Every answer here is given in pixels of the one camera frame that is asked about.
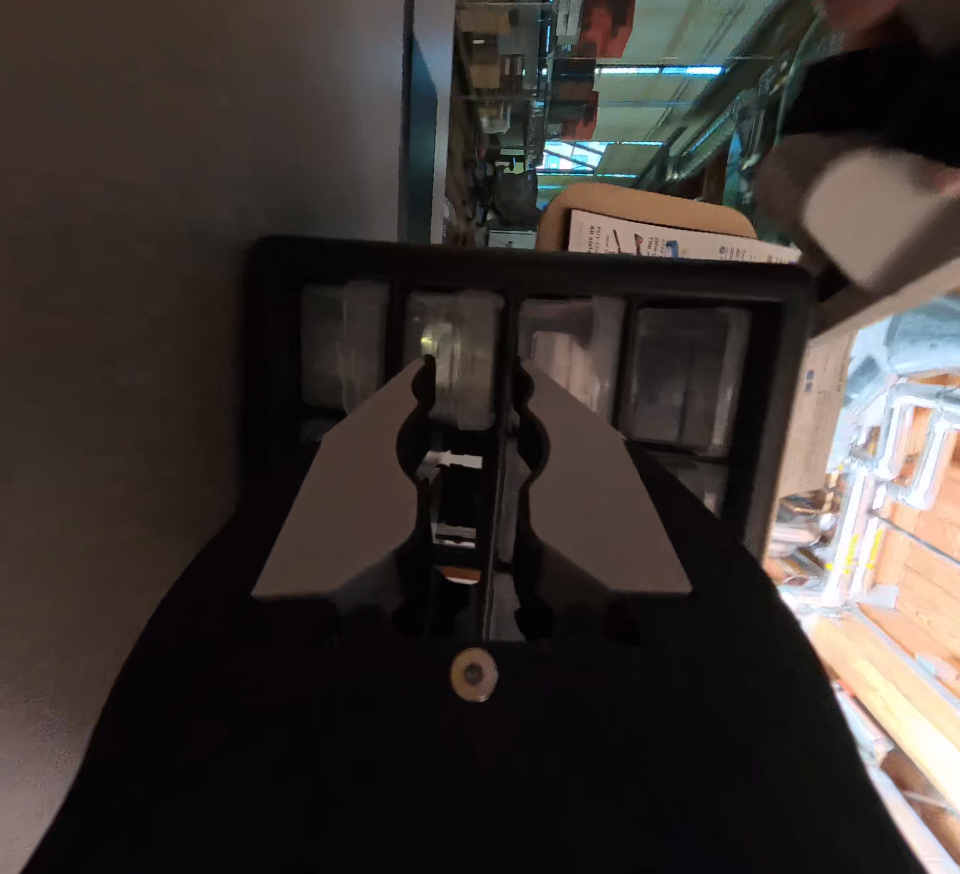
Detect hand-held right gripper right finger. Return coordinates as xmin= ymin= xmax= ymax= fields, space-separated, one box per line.
xmin=516 ymin=358 xmax=694 ymax=602

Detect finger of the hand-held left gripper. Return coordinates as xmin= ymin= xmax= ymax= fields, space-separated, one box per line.
xmin=756 ymin=135 xmax=960 ymax=290

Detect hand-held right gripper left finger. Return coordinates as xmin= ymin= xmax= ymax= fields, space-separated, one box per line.
xmin=251 ymin=355 xmax=438 ymax=602

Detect rows of clear drawers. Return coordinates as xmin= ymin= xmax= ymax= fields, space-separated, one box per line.
xmin=298 ymin=280 xmax=753 ymax=515

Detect black drawer cabinet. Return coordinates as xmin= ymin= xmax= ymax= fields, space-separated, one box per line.
xmin=243 ymin=235 xmax=815 ymax=568

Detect cardboard box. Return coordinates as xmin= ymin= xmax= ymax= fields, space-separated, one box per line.
xmin=780 ymin=334 xmax=856 ymax=515

